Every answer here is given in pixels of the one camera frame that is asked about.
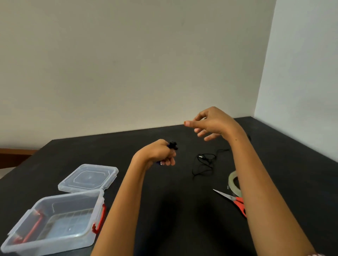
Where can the person's right hand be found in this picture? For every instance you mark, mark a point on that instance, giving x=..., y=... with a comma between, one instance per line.
x=219, y=124

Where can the person's left hand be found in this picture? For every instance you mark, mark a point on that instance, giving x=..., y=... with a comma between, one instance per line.
x=154, y=154

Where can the clear tape roll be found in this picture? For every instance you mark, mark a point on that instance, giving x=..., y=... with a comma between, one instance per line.
x=232, y=184

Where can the clear plastic box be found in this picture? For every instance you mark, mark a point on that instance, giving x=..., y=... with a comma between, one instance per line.
x=66, y=205

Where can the person's right forearm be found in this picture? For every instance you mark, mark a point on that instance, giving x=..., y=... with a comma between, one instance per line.
x=264, y=205

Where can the person's left forearm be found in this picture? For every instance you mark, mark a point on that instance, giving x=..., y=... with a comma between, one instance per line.
x=121, y=211

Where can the clear plastic lid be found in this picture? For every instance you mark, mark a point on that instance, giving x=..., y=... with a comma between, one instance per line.
x=87, y=178

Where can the brown wooden furniture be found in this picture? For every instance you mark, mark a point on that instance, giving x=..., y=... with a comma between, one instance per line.
x=13, y=158

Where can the maroon white patterned right sleeve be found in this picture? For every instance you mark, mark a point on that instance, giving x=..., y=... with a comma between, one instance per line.
x=317, y=255

